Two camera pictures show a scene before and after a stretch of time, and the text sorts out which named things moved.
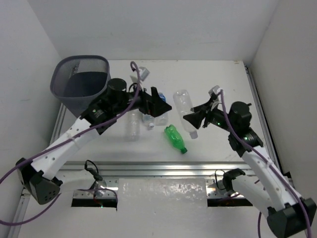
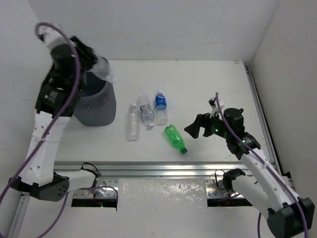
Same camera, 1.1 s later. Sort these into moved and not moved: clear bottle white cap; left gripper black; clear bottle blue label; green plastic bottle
Moved: left gripper black
Not moved: clear bottle blue label; green plastic bottle; clear bottle white cap
